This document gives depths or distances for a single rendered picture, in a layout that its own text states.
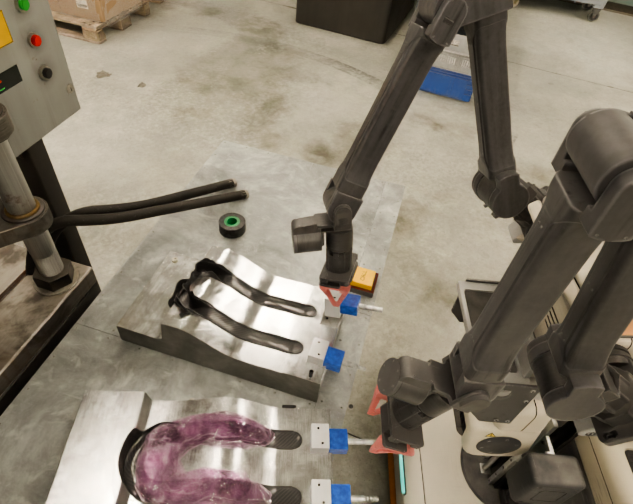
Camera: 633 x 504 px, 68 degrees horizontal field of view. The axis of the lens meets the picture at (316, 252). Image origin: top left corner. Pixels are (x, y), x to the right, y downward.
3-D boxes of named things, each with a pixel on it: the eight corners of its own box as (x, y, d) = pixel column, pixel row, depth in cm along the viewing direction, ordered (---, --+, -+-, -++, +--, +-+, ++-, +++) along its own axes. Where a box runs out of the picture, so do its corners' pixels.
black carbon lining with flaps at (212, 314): (318, 311, 117) (322, 287, 110) (298, 365, 106) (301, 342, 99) (190, 273, 122) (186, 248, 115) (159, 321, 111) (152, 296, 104)
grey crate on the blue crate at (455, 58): (484, 59, 391) (491, 41, 381) (477, 79, 364) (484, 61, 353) (414, 42, 403) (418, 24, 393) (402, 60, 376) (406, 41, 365)
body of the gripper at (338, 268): (318, 284, 100) (317, 256, 96) (330, 255, 108) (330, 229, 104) (348, 289, 99) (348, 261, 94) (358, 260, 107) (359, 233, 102)
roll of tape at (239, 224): (221, 240, 140) (220, 232, 138) (217, 222, 145) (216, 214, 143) (247, 236, 142) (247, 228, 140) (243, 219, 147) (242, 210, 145)
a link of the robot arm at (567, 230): (691, 182, 36) (632, 110, 44) (619, 174, 36) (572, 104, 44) (492, 419, 67) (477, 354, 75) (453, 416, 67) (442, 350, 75)
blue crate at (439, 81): (476, 83, 407) (485, 58, 391) (468, 104, 379) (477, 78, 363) (408, 65, 419) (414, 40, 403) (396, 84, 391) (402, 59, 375)
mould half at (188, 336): (344, 315, 125) (351, 283, 115) (316, 403, 108) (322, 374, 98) (173, 265, 132) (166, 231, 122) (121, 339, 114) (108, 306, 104)
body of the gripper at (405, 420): (385, 442, 75) (415, 426, 70) (381, 383, 82) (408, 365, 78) (417, 451, 77) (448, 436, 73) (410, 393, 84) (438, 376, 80)
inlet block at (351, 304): (383, 311, 110) (385, 294, 107) (380, 326, 106) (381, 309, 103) (330, 301, 113) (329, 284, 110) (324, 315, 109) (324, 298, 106)
